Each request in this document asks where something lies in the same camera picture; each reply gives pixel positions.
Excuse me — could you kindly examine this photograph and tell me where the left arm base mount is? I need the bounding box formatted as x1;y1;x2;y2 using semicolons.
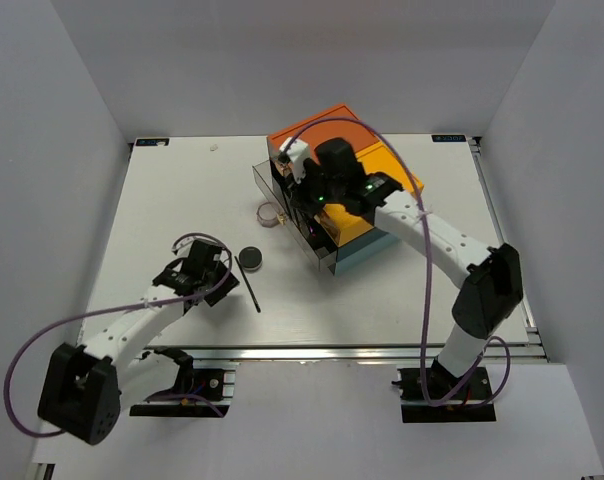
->
127;347;236;419

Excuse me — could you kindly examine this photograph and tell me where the yellow drawer box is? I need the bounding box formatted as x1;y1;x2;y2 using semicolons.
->
316;142;415;247

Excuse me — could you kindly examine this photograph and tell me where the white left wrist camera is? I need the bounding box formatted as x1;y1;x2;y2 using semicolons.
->
171;236;195;255

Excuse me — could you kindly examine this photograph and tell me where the black round compact jar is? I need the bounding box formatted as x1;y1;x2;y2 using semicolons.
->
238;246;263;272

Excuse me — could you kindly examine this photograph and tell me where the long black makeup pencil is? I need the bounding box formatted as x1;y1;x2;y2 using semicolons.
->
234;255;262;313

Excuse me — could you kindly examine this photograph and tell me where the clear teal box drawer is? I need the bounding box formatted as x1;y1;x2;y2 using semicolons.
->
252;160;337;273

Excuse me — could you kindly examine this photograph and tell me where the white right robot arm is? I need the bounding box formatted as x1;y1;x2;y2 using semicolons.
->
277;138;524;407

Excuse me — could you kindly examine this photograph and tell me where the light blue drawer box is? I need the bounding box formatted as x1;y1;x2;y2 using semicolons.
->
328;229;399;276

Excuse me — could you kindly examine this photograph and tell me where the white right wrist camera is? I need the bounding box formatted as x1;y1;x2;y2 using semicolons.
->
277;137;311;184

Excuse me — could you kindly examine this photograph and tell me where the clear pink round jar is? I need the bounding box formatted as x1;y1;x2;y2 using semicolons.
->
256;202;281;228

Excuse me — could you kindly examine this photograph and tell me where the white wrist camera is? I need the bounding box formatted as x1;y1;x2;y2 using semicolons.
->
171;236;195;255
277;137;311;184

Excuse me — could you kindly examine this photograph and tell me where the orange drawer box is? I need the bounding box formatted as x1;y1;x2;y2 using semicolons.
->
267;104;380;179

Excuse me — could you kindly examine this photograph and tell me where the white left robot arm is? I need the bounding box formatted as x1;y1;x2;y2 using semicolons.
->
37;234;239;445

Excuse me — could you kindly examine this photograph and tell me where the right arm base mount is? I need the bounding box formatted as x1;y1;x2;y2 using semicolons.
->
394;365;498;424

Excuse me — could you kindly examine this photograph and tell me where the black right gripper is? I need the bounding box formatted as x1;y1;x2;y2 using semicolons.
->
287;161;344;220

